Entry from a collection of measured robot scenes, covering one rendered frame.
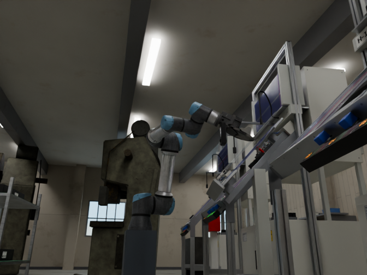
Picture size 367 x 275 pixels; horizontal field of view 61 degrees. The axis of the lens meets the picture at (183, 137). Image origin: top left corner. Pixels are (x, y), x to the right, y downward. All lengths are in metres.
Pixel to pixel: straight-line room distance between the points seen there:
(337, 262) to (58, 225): 9.65
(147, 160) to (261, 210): 4.48
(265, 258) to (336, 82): 1.46
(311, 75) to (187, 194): 9.31
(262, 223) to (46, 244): 9.76
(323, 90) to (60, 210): 9.64
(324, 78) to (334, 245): 1.16
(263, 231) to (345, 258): 0.69
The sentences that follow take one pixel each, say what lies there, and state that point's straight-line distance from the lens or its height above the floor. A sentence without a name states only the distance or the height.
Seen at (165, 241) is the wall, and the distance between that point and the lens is 11.05.
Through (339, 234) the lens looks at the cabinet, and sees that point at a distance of 2.18.
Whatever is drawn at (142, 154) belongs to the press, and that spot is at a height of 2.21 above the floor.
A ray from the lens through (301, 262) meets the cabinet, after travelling 2.05.
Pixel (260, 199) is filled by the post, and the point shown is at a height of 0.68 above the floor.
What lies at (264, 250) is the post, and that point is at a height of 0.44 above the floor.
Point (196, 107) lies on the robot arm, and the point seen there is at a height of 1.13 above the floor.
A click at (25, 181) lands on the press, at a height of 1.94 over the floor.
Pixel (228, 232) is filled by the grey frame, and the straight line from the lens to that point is 1.86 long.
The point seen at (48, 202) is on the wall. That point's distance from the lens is 11.16.
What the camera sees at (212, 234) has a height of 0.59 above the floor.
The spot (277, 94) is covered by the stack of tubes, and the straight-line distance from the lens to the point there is 2.38.
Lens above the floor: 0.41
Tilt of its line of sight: 21 degrees up
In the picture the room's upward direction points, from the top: 1 degrees clockwise
